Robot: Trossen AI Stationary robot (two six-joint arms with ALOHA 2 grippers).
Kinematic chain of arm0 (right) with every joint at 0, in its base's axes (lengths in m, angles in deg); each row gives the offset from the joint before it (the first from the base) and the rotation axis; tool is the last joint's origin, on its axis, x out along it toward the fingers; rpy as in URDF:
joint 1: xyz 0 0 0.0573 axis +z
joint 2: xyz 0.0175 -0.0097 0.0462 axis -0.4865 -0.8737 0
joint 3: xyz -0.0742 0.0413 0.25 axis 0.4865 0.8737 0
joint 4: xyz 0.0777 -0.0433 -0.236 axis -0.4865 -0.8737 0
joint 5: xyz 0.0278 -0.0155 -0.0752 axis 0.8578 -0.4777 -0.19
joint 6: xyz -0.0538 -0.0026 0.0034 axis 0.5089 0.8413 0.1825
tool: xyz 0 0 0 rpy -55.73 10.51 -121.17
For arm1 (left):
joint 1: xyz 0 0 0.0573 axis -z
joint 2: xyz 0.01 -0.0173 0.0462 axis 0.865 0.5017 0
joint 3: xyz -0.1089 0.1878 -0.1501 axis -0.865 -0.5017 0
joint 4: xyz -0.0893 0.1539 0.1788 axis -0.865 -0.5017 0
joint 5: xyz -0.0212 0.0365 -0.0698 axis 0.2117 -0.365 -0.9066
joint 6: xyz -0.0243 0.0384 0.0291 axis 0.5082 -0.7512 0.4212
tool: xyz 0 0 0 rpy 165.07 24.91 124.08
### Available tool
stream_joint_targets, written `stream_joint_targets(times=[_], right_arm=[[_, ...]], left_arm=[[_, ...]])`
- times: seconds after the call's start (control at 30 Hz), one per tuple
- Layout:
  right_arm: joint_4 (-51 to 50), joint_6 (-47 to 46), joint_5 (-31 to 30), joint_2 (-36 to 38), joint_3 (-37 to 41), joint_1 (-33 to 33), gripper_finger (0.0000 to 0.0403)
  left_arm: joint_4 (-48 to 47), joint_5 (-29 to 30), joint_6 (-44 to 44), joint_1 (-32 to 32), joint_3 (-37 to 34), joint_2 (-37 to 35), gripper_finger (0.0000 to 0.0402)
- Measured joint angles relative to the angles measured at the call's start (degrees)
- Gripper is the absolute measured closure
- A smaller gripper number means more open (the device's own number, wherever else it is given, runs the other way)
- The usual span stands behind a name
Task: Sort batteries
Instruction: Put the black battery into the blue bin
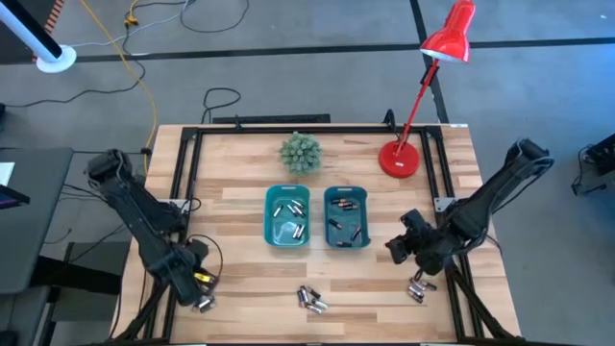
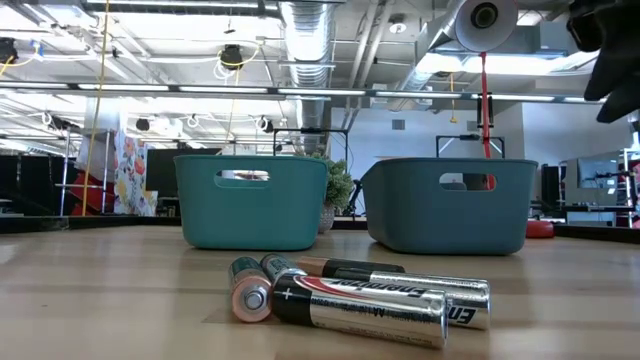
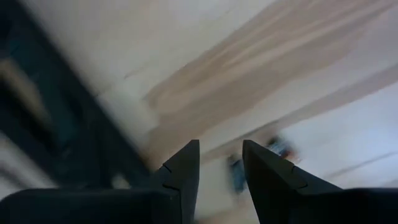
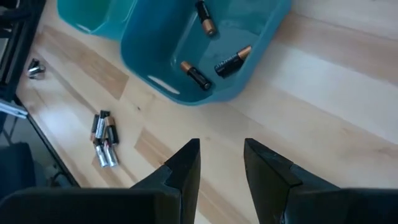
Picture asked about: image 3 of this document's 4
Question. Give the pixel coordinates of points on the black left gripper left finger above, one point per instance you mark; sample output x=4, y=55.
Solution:
x=124, y=207

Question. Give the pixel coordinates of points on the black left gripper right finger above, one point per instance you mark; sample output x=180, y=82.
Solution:
x=311, y=207

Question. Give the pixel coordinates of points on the black aluminium table frame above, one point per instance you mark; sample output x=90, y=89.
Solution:
x=62, y=130

